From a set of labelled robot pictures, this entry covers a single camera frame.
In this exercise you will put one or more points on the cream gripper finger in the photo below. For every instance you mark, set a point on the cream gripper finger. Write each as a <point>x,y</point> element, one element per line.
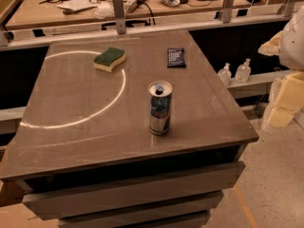
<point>271,47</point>

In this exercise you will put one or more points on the dark blue rxbar wrapper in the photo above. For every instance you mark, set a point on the dark blue rxbar wrapper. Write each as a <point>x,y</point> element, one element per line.
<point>175,57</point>

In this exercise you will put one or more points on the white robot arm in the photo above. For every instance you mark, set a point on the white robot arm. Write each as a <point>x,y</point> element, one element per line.
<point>288,44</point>

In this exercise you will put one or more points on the green and yellow sponge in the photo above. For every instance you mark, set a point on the green and yellow sponge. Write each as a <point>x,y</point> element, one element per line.
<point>109,59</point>

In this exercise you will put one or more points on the clear sanitizer bottle right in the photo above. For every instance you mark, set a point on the clear sanitizer bottle right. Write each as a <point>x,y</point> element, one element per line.
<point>243,71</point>

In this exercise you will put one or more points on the clear sanitizer bottle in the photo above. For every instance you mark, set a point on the clear sanitizer bottle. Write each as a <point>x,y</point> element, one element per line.
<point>243,71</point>
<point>225,74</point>

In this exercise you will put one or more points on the clear sanitizer bottle left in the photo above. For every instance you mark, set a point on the clear sanitizer bottle left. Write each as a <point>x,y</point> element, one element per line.
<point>225,74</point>

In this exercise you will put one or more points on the red bull energy drink can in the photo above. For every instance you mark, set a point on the red bull energy drink can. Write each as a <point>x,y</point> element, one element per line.
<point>160,106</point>

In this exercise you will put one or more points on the grey power strip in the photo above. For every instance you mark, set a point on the grey power strip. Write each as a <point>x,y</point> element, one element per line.
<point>131,5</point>

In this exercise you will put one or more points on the bottom grey drawer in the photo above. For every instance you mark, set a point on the bottom grey drawer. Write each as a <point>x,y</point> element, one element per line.
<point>194,220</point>

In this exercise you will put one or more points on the grey drawer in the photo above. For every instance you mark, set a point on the grey drawer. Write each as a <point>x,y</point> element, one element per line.
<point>194,220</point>
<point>124,193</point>
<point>181,208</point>

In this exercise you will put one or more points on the white paper sheets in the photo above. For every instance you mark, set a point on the white paper sheets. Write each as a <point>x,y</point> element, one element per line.
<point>75,5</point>

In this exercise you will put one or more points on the middle grey drawer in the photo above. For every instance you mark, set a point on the middle grey drawer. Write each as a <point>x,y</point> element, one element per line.
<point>181,208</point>

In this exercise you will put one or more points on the top grey drawer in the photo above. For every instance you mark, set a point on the top grey drawer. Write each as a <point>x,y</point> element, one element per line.
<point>124,193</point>

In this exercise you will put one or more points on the metal bracket post right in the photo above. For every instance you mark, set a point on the metal bracket post right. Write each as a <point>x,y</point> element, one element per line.
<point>226,11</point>

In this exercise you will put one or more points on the metal bracket post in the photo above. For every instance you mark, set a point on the metal bracket post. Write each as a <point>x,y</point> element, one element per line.
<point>226,11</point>
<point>118,6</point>

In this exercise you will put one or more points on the metal bracket post centre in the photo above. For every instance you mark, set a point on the metal bracket post centre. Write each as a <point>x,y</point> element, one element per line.
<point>118,6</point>

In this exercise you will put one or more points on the aluminium frame rail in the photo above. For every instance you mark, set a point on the aluminium frame rail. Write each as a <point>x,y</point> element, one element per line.
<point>24,38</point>

